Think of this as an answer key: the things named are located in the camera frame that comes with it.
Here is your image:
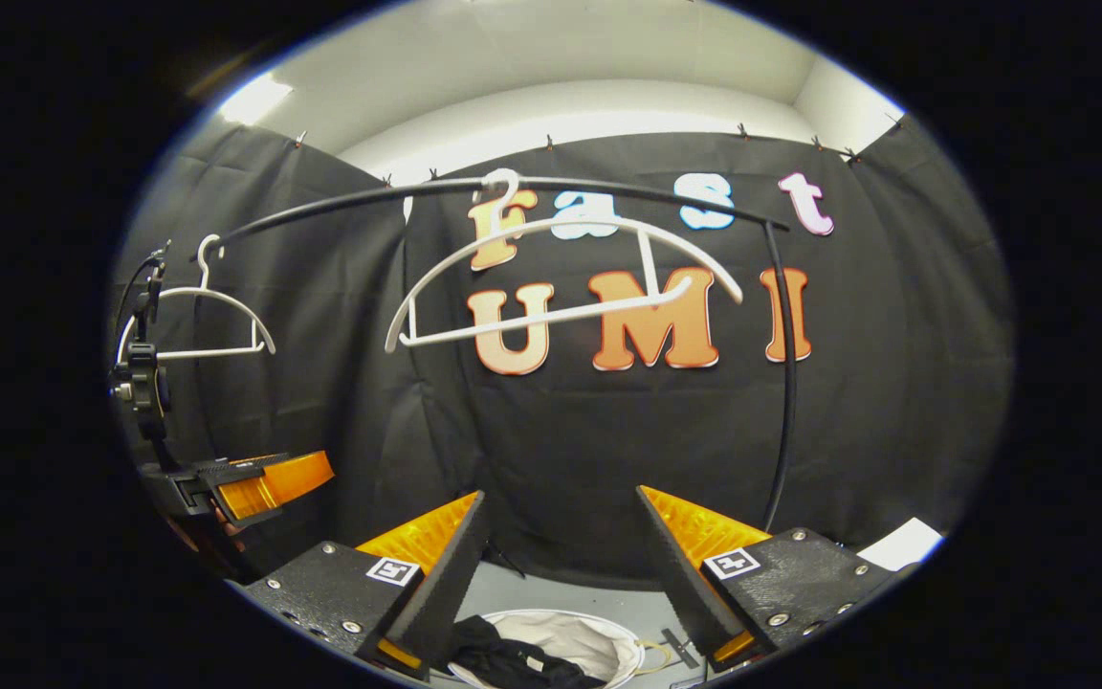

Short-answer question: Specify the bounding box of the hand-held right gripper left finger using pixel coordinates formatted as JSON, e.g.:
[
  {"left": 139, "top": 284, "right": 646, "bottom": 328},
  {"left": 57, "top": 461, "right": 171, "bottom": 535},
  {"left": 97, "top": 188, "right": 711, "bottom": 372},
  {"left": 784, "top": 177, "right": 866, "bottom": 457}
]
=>
[{"left": 237, "top": 490, "right": 491, "bottom": 682}]

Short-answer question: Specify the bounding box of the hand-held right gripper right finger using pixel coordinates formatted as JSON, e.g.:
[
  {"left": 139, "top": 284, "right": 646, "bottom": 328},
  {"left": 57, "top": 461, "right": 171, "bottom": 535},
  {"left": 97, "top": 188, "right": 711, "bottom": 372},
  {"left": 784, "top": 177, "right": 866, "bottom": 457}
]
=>
[{"left": 634, "top": 484, "right": 917, "bottom": 673}]

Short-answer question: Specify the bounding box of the black jacket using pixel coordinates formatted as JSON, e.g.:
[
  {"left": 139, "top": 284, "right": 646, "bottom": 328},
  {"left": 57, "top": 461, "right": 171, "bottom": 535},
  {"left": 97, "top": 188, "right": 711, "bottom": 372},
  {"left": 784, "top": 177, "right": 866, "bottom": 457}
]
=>
[{"left": 446, "top": 615, "right": 609, "bottom": 689}]

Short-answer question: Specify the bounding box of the white laundry hamper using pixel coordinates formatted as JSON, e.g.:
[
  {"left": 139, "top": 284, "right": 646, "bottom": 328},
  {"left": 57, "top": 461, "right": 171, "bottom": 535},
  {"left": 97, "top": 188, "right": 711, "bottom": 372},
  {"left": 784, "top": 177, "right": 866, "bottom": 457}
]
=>
[{"left": 446, "top": 608, "right": 672, "bottom": 689}]

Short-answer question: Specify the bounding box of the white plastic hanger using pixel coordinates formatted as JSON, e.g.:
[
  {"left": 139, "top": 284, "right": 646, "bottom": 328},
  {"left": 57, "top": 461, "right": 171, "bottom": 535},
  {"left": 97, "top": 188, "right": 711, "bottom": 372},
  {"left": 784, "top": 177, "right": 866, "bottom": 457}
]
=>
[
  {"left": 384, "top": 168, "right": 745, "bottom": 355},
  {"left": 116, "top": 234, "right": 277, "bottom": 363}
]

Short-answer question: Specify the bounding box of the black clothes rack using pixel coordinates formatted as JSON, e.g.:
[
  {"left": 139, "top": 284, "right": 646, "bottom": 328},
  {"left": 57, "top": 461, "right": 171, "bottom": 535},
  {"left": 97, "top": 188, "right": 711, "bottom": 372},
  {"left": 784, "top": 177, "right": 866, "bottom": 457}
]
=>
[{"left": 192, "top": 175, "right": 799, "bottom": 532}]

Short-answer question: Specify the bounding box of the white paper sheet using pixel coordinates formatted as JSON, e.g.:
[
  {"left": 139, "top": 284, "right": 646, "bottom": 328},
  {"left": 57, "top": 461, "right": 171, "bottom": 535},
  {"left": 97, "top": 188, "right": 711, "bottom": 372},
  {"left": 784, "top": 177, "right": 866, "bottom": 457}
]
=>
[{"left": 857, "top": 517, "right": 944, "bottom": 572}]

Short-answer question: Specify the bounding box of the black backdrop cloth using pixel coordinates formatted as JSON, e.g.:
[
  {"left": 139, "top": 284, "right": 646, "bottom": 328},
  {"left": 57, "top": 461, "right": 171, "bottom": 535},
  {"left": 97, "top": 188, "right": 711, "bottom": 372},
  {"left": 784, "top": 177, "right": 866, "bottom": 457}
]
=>
[{"left": 111, "top": 115, "right": 1016, "bottom": 589}]

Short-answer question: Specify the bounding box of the small ceiling light panel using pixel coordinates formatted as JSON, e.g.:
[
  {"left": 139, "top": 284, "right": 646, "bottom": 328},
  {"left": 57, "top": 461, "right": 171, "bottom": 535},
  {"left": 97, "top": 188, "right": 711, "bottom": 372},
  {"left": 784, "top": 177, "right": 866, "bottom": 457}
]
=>
[{"left": 218, "top": 75, "right": 294, "bottom": 125}]

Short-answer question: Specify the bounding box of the row of black clips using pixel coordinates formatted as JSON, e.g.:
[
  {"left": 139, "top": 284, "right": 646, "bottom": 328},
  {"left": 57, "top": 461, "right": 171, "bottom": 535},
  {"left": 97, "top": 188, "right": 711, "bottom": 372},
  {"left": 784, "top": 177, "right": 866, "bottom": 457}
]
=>
[{"left": 293, "top": 113, "right": 904, "bottom": 185}]

